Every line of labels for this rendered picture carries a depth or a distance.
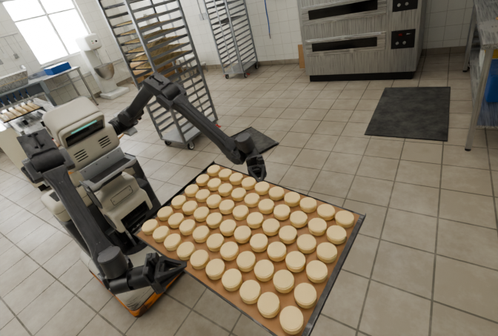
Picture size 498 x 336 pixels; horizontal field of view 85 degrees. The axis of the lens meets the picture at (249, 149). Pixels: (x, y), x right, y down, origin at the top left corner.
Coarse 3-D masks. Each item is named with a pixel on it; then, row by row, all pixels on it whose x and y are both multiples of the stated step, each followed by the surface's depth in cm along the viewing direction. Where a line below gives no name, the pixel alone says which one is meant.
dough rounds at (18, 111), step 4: (28, 104) 347; (32, 104) 341; (16, 108) 340; (20, 108) 334; (24, 108) 333; (28, 108) 324; (32, 108) 320; (36, 108) 318; (4, 112) 337; (8, 112) 332; (12, 112) 329; (16, 112) 322; (20, 112) 326; (24, 112) 312; (0, 116) 322; (4, 116) 316; (8, 116) 319; (12, 116) 307; (16, 116) 311; (4, 120) 300
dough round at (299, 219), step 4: (296, 212) 81; (300, 212) 81; (292, 216) 80; (296, 216) 80; (300, 216) 80; (304, 216) 80; (292, 220) 79; (296, 220) 79; (300, 220) 79; (304, 220) 78; (292, 224) 80; (296, 224) 78; (300, 224) 78; (304, 224) 78
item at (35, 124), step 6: (24, 120) 293; (30, 120) 307; (36, 120) 301; (24, 126) 292; (30, 126) 287; (36, 126) 281; (42, 126) 276; (18, 132) 279; (24, 132) 273; (30, 132) 268
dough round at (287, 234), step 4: (284, 228) 77; (288, 228) 77; (292, 228) 77; (280, 232) 76; (284, 232) 76; (288, 232) 76; (292, 232) 76; (296, 232) 76; (280, 236) 76; (284, 236) 75; (288, 236) 75; (292, 236) 75; (296, 236) 76; (284, 240) 75; (288, 240) 74; (292, 240) 75
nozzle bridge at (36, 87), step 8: (32, 80) 330; (40, 80) 315; (16, 88) 302; (32, 88) 317; (40, 88) 323; (0, 96) 293; (8, 96) 304; (16, 96) 309; (24, 96) 314; (32, 96) 315; (48, 96) 332; (0, 104) 300; (8, 104) 305; (16, 104) 306
